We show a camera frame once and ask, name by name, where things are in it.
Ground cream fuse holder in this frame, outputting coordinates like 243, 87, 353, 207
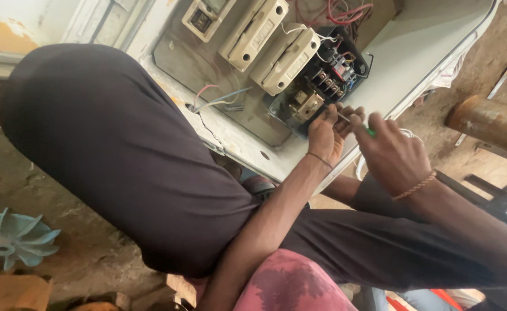
218, 0, 289, 73
249, 24, 322, 96

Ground person's left hand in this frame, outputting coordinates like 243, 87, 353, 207
307, 103, 366, 168

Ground white painted door frame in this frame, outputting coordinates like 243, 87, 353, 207
0, 0, 155, 79

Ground blue cloth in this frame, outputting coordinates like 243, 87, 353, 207
366, 287, 457, 311

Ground grey metal electrical enclosure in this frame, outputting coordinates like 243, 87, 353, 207
124, 0, 502, 195

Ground dark trousers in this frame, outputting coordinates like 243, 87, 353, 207
0, 43, 507, 299

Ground grey mounting plate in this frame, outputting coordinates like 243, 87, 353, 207
152, 0, 392, 147

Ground braided brown bracelet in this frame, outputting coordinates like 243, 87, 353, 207
392, 170, 438, 202

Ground white cable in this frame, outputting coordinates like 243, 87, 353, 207
355, 127, 424, 182

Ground blue and white loose wires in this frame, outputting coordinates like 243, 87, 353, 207
191, 84, 254, 114

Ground green handled screwdriver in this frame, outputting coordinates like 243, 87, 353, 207
337, 112, 378, 139

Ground person's right hand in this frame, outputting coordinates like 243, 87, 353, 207
349, 113, 436, 197

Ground brass coil terminal block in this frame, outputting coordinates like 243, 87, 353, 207
290, 90, 325, 123

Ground black metal frame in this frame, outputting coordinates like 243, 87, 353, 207
435, 170, 507, 236

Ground red wire bundle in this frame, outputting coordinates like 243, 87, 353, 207
297, 0, 374, 27

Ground teal fan impeller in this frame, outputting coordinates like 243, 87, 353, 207
0, 207, 62, 272

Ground black contactor block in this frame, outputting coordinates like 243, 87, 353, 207
268, 26, 371, 139

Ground white printed sack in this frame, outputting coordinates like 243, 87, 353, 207
428, 51, 471, 90

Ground pink shirt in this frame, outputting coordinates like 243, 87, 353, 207
193, 248, 359, 311

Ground thin black wristband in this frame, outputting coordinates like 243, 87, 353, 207
306, 151, 334, 170

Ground rusty metal pipe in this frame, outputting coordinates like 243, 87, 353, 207
445, 95, 507, 159

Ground cream switch unit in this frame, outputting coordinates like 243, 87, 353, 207
181, 0, 237, 43

